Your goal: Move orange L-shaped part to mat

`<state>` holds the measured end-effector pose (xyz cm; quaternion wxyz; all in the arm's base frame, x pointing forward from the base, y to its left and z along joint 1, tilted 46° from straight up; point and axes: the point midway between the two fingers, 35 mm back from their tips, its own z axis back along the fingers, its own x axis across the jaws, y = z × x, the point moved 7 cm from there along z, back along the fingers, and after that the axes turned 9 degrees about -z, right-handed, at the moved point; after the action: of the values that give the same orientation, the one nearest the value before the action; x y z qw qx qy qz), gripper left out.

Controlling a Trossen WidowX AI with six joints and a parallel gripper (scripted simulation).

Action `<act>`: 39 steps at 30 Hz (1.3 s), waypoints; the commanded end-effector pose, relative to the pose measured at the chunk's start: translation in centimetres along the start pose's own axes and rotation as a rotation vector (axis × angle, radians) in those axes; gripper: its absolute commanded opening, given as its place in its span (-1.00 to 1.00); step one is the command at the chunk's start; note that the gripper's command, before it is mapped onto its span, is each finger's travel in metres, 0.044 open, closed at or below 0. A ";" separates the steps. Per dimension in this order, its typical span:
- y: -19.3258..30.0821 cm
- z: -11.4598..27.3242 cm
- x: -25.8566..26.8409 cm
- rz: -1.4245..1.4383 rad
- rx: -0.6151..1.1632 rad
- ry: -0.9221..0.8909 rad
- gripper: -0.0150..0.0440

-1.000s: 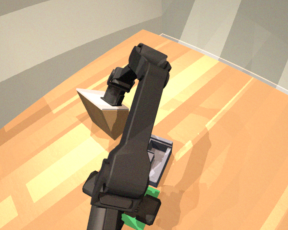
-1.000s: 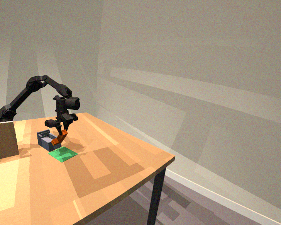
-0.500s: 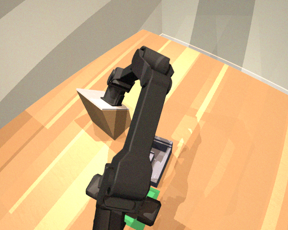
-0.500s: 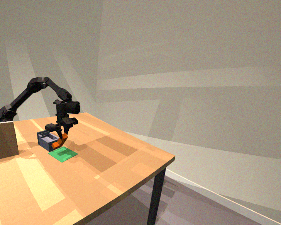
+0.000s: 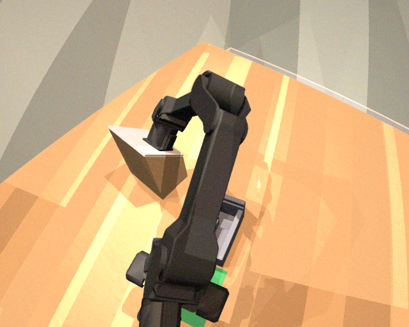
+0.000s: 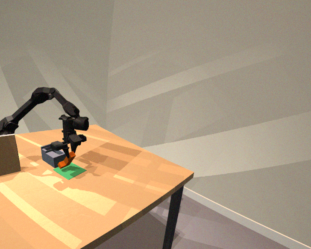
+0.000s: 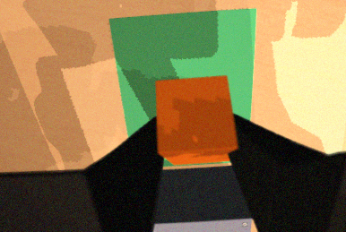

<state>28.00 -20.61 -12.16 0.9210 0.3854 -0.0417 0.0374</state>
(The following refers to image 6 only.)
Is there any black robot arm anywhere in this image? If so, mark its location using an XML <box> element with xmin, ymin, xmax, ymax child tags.
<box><xmin>0</xmin><ymin>87</ymin><xmax>89</xmax><ymax>147</ymax></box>

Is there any green mat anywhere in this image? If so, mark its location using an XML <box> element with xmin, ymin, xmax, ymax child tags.
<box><xmin>41</xmin><ymin>144</ymin><xmax>86</xmax><ymax>180</ymax></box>

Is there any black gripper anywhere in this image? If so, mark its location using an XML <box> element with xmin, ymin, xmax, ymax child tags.
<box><xmin>50</xmin><ymin>129</ymin><xmax>87</xmax><ymax>158</ymax></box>

